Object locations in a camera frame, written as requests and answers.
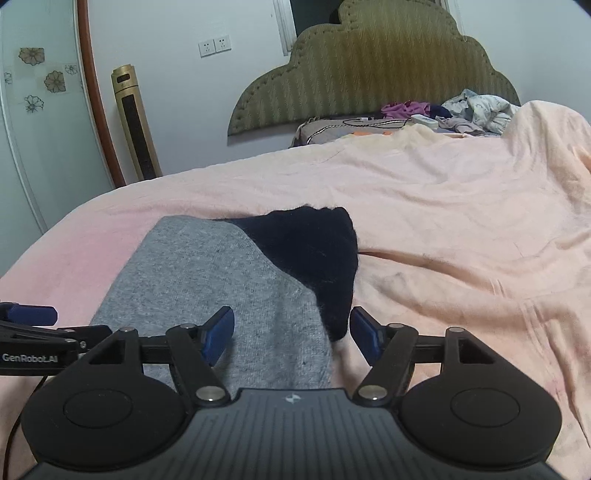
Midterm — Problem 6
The olive upholstered headboard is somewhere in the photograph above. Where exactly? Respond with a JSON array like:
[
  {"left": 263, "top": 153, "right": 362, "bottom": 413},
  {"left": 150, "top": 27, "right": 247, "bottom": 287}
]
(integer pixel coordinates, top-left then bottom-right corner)
[{"left": 228, "top": 1, "right": 520, "bottom": 136}]

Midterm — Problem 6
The navy and grey knit sweater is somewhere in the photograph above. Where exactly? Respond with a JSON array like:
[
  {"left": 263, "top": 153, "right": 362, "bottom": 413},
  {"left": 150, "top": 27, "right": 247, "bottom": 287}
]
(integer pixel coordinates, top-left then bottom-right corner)
[{"left": 93, "top": 206, "right": 359, "bottom": 391}]

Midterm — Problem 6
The colourful striped cloth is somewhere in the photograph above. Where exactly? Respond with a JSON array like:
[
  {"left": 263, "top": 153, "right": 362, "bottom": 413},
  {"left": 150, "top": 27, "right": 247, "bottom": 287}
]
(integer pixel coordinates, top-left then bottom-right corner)
[{"left": 349, "top": 130, "right": 396, "bottom": 137}]

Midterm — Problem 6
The flower stickered glass door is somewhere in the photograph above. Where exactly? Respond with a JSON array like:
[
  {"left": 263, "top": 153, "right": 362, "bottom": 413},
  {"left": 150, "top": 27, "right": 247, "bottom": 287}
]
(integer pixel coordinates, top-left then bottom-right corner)
[{"left": 1, "top": 1, "right": 114, "bottom": 272}]

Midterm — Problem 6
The purple garment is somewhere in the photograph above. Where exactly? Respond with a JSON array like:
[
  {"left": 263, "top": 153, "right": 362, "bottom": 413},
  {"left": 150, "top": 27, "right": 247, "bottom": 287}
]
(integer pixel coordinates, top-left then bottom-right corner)
[{"left": 381, "top": 101, "right": 431, "bottom": 120}]

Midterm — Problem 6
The white wall socket pair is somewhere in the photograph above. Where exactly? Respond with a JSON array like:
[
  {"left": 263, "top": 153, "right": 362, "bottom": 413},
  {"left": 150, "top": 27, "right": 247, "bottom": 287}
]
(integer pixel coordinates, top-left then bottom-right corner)
[{"left": 198, "top": 35, "right": 231, "bottom": 58}]

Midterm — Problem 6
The white remote control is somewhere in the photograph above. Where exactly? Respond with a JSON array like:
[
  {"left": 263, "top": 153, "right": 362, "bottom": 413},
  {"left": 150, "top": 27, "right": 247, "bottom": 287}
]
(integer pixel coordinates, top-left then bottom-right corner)
[{"left": 411, "top": 114, "right": 439, "bottom": 130}]

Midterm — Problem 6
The brown wooden door frame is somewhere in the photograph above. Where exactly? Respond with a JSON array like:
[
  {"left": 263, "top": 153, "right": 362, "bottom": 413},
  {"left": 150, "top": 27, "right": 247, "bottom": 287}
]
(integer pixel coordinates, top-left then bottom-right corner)
[{"left": 75, "top": 0, "right": 126, "bottom": 188}]

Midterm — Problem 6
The pile of light clothes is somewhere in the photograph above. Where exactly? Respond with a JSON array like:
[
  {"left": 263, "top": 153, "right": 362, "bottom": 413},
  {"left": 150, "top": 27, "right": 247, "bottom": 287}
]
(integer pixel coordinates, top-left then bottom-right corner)
[{"left": 430, "top": 89, "right": 520, "bottom": 136}]

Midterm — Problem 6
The gold tower fan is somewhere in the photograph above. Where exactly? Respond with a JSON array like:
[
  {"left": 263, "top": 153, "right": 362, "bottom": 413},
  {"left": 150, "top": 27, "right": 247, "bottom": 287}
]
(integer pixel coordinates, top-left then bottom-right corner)
[{"left": 111, "top": 64, "right": 162, "bottom": 181}]

